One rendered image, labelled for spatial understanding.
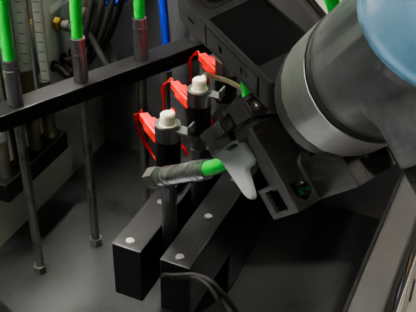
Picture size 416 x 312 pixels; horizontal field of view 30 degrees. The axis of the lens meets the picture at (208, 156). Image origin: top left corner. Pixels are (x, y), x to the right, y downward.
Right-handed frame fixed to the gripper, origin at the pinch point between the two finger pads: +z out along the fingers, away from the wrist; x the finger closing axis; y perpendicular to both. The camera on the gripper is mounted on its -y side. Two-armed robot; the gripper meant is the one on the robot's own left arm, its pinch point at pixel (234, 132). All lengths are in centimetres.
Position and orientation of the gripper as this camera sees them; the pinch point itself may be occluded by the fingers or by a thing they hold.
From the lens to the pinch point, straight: 62.9
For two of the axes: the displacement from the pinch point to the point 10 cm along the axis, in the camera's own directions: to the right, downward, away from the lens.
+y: 4.9, 8.7, -0.5
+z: -2.2, 1.7, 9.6
